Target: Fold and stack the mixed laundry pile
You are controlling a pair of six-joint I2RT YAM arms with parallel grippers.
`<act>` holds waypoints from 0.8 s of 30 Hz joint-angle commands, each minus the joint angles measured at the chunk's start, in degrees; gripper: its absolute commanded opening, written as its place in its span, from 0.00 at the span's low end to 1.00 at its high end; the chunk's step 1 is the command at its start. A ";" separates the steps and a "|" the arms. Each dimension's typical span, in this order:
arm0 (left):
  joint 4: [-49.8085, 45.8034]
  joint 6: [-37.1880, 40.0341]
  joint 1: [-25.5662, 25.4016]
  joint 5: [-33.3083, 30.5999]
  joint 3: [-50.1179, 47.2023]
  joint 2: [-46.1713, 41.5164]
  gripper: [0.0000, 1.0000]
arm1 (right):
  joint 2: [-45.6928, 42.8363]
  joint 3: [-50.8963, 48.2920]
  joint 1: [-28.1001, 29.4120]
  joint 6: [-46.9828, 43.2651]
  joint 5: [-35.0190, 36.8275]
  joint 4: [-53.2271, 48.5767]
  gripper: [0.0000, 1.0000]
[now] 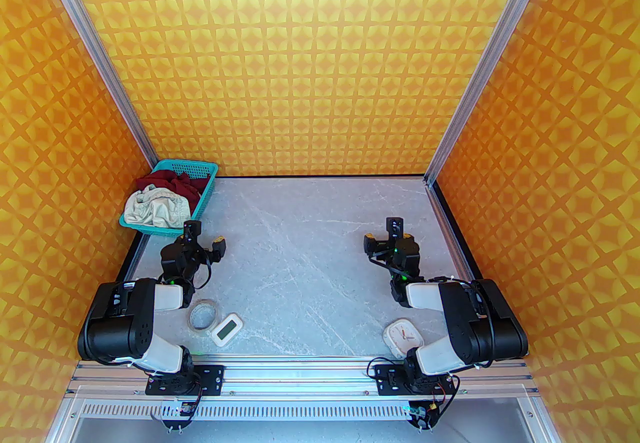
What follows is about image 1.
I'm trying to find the white alarm clock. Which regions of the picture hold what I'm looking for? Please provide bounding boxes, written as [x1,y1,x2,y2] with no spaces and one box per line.
[383,318,425,360]

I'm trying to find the aluminium mounting rail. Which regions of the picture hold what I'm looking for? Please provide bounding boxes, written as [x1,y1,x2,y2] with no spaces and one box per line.
[67,356,538,399]

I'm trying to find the white digital timer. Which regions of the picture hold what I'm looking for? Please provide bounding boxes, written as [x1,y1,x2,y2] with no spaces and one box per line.
[208,313,244,347]

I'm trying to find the teal plastic laundry basket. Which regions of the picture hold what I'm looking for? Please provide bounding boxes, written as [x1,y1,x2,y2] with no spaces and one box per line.
[119,159,219,238]

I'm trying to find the aluminium frame post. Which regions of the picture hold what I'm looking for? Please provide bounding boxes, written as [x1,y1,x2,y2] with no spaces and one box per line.
[424,0,566,184]
[25,0,160,167]

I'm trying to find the small controller board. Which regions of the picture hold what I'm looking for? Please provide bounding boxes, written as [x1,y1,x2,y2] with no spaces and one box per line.
[160,398,198,432]
[407,401,441,432]

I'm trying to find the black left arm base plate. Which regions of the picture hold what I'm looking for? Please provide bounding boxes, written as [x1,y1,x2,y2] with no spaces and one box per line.
[145,365,225,397]

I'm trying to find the beige cloth shorts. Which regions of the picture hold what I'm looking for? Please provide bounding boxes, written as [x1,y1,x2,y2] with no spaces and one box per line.
[123,184,192,229]

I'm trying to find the clear tape roll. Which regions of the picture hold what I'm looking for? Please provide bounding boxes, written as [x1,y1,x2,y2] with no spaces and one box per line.
[189,299,219,332]

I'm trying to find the dark red shirt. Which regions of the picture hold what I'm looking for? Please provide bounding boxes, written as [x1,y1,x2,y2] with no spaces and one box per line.
[136,170,206,217]

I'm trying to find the slotted metal cable tray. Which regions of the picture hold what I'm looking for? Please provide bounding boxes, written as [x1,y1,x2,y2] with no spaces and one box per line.
[75,398,531,422]

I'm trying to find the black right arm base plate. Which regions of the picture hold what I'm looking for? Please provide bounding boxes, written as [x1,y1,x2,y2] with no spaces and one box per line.
[374,364,458,397]

